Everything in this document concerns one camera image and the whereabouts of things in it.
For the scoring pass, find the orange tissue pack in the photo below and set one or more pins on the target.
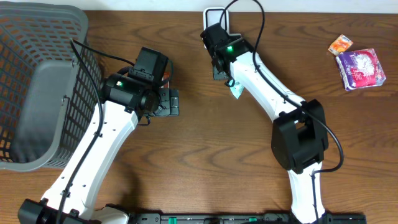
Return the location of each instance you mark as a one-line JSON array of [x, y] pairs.
[[340, 45]]

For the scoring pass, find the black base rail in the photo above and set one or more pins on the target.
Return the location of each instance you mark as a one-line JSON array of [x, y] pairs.
[[272, 218]]

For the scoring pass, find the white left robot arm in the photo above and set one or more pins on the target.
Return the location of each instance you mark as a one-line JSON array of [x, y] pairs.
[[125, 99]]

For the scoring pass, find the purple tissue pack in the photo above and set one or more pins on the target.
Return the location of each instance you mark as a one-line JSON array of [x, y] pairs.
[[360, 69]]

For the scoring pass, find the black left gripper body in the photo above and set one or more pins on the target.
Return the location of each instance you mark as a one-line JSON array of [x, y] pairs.
[[171, 101]]

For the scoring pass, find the grey plastic basket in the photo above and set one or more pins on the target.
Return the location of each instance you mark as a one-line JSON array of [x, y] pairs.
[[48, 77]]

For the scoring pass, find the red orange snack packet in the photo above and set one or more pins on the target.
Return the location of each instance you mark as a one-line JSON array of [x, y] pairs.
[[166, 76]]

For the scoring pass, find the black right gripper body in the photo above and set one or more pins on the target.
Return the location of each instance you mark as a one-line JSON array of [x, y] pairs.
[[224, 72]]

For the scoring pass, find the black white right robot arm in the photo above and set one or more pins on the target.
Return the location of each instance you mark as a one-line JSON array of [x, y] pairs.
[[298, 140]]

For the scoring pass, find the teal snack packet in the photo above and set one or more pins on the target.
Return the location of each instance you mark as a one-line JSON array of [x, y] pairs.
[[236, 88]]

